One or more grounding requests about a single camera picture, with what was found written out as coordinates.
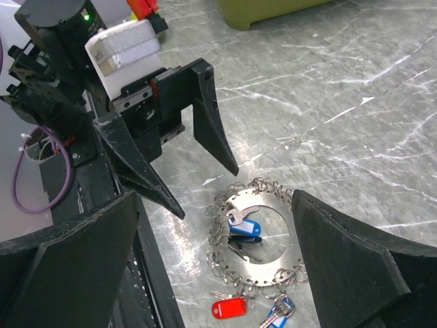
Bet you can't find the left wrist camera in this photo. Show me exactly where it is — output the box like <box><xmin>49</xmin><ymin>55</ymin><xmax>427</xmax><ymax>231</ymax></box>
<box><xmin>85</xmin><ymin>1</ymin><xmax>168</xmax><ymax>100</ymax></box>

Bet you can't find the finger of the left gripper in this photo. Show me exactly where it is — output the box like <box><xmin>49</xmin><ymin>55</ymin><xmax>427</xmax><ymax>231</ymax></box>
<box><xmin>191</xmin><ymin>59</ymin><xmax>239</xmax><ymax>176</ymax></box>
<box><xmin>93</xmin><ymin>111</ymin><xmax>185</xmax><ymax>219</ymax></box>

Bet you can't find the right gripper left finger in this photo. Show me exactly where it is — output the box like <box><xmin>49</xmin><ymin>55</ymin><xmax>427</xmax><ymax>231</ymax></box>
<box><xmin>1</xmin><ymin>191</ymin><xmax>138</xmax><ymax>327</ymax></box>

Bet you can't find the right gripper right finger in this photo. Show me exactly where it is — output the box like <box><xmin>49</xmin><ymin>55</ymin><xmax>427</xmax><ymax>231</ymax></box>
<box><xmin>292</xmin><ymin>189</ymin><xmax>436</xmax><ymax>327</ymax></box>

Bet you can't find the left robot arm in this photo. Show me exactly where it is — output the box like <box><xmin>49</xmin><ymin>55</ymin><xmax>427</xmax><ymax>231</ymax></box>
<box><xmin>1</xmin><ymin>1</ymin><xmax>239</xmax><ymax>218</ymax></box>

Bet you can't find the olive green plastic bin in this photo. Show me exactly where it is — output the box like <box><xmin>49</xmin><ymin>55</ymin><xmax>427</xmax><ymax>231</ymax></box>
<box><xmin>216</xmin><ymin>0</ymin><xmax>330</xmax><ymax>30</ymax></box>

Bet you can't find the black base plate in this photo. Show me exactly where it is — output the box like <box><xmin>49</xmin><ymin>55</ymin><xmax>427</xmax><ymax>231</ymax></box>
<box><xmin>29</xmin><ymin>111</ymin><xmax>184</xmax><ymax>327</ymax></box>

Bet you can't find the metal disc keyring organizer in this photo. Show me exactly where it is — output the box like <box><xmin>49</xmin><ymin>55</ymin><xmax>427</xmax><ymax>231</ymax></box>
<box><xmin>206</xmin><ymin>178</ymin><xmax>308</xmax><ymax>297</ymax></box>

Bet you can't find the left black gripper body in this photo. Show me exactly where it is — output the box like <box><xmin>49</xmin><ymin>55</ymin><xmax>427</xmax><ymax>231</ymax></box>
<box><xmin>109</xmin><ymin>68</ymin><xmax>185</xmax><ymax>161</ymax></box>

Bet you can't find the red key tag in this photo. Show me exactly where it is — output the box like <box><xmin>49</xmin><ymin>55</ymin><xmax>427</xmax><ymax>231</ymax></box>
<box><xmin>210</xmin><ymin>290</ymin><xmax>255</xmax><ymax>320</ymax></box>

